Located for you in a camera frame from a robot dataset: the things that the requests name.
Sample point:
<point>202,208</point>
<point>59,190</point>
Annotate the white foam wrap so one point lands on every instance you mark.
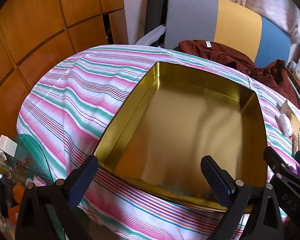
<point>152,35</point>

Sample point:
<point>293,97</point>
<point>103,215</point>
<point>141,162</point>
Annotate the black rolled mat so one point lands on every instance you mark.
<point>155,5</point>

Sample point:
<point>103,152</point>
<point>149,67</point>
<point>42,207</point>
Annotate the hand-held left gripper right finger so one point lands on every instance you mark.
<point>220,180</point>

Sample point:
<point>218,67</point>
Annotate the green glass table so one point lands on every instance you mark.
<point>27,150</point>

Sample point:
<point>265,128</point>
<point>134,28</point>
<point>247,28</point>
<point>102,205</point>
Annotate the grey yellow blue chair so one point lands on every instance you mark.
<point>190,17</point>

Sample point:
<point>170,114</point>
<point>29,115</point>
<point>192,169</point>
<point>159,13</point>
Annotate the wooden side table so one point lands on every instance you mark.
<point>298,85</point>

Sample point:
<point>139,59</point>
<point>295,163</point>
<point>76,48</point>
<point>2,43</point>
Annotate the wooden wardrobe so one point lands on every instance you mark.
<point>40,30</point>

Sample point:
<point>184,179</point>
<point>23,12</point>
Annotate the clear plastic bag bundle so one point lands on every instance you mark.
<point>285,125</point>

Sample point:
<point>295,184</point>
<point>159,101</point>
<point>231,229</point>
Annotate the striped tablecloth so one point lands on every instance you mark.
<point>77,92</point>

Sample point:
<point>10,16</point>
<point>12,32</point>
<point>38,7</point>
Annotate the floral curtain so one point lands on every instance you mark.
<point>272,2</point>

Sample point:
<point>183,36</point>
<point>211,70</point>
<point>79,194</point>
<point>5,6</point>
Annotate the dark red garment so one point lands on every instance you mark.
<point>215,52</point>

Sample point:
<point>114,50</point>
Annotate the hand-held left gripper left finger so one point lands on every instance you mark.
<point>82,180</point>

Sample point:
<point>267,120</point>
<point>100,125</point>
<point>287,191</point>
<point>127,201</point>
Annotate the cream cardboard box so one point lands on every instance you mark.
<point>288,107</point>

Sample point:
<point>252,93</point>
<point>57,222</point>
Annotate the gold tin box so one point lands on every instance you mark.
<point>190,130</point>

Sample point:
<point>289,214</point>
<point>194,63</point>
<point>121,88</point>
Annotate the orange plastic object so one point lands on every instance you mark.
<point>15,197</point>

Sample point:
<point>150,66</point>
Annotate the small white box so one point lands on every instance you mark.
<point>7,145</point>

